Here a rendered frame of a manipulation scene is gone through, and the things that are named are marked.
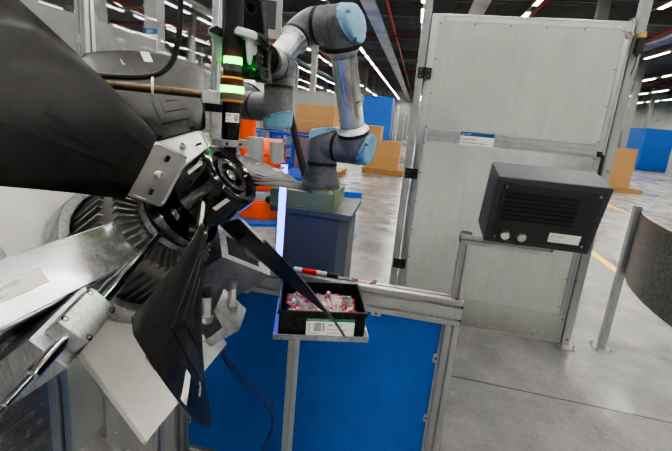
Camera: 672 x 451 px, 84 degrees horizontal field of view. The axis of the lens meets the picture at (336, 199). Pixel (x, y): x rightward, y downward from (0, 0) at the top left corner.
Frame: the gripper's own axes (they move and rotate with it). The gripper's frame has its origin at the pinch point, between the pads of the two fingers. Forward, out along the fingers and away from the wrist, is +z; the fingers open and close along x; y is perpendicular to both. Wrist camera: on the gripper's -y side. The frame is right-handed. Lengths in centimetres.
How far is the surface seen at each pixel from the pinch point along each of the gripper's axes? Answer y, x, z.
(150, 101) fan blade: 13.7, 14.1, 1.0
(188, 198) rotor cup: 28.2, -0.8, 12.4
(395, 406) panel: 100, -41, -39
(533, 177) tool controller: 23, -65, -33
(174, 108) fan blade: 14.6, 9.8, 0.0
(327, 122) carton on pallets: 21, 144, -788
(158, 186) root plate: 26.5, 3.2, 14.1
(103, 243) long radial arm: 34.6, 8.0, 20.0
